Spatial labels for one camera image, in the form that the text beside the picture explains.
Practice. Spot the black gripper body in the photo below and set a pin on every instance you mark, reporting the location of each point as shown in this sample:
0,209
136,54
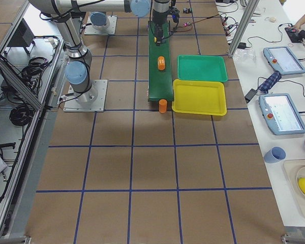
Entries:
158,17

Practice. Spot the orange 4680 cylinder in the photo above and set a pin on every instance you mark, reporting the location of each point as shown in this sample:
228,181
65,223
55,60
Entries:
161,64

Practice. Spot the plain orange cylinder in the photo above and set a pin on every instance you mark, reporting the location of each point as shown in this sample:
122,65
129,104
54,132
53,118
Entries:
162,105

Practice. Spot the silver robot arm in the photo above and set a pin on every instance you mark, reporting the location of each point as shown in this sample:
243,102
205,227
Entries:
158,12
60,12

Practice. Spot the green conveyor belt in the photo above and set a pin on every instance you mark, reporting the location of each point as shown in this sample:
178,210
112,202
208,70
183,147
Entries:
160,81

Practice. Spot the green plastic tray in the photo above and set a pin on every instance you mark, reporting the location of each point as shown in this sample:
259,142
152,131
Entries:
201,68

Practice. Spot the yellow plastic tray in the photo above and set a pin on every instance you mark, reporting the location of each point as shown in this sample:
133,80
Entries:
199,97

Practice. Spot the black power adapter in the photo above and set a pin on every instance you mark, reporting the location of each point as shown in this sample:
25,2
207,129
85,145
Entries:
250,94

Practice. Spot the folded blue umbrella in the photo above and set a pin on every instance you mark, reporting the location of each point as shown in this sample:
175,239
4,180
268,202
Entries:
269,82

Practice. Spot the upper teach pendant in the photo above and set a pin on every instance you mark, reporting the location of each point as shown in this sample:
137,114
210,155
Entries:
283,60

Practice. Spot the teach pendant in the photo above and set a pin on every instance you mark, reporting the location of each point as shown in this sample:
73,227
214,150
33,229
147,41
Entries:
283,60
280,114

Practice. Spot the lower teach pendant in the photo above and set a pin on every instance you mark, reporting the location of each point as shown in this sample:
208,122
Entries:
280,114

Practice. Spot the blue plastic cup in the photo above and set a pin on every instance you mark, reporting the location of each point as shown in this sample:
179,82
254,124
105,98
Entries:
275,154

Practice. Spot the beige tray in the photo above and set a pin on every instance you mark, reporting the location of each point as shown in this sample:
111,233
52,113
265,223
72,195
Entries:
295,170

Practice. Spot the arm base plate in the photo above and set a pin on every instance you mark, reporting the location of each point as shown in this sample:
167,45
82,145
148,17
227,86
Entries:
91,101
104,30

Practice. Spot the aluminium frame post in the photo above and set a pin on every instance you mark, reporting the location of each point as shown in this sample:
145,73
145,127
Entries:
251,6

